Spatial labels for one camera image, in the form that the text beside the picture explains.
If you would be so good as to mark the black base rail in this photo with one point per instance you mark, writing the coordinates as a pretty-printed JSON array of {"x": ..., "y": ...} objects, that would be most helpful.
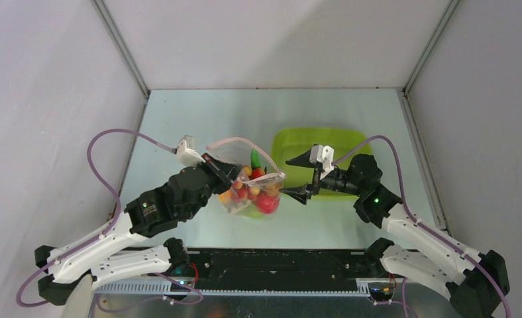
[{"x": 278, "y": 270}]

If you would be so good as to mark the left aluminium corner post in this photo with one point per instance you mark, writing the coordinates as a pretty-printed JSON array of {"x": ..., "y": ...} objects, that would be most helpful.
[{"x": 112, "y": 29}]

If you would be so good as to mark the green pear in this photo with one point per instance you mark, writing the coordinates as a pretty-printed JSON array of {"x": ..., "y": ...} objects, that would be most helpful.
[{"x": 252, "y": 212}]

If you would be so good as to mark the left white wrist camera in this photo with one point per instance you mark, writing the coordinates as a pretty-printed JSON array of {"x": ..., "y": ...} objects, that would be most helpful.
[{"x": 186, "y": 153}]

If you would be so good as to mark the right aluminium corner post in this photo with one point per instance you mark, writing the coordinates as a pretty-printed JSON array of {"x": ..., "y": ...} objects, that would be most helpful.
[{"x": 431, "y": 44}]

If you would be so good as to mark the brown kiwi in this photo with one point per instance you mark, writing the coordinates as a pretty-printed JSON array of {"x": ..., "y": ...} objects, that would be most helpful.
[{"x": 273, "y": 190}]

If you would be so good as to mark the aluminium corner post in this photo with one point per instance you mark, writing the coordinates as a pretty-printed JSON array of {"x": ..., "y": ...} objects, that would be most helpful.
[
  {"x": 112, "y": 29},
  {"x": 431, "y": 44}
]

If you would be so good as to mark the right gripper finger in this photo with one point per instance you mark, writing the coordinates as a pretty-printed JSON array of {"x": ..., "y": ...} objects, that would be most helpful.
[
  {"x": 303, "y": 160},
  {"x": 301, "y": 194}
]

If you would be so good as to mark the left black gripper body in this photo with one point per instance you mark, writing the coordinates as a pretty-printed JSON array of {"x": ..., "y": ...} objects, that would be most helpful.
[{"x": 217, "y": 181}]

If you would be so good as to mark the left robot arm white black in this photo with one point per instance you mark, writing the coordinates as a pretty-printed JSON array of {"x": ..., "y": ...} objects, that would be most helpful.
[{"x": 100, "y": 254}]

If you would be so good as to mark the red apple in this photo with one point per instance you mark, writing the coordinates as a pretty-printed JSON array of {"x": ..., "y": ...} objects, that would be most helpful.
[{"x": 266, "y": 203}]

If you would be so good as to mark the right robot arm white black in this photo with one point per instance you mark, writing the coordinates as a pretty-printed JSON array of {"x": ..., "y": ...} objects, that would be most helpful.
[{"x": 475, "y": 283}]

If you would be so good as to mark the yellow orange mango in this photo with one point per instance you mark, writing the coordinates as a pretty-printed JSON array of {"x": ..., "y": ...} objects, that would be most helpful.
[{"x": 226, "y": 197}]

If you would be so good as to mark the green cucumber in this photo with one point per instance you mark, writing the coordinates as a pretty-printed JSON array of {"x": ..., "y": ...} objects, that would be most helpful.
[{"x": 255, "y": 160}]

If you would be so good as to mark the green plastic bin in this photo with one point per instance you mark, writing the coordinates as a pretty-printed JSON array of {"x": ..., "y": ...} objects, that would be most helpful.
[{"x": 346, "y": 143}]

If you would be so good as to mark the clear zip top bag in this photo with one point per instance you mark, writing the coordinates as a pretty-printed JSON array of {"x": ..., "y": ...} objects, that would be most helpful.
[{"x": 236, "y": 150}]

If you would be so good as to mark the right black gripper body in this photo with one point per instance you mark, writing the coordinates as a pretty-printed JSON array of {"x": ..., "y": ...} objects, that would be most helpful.
[{"x": 312, "y": 177}]

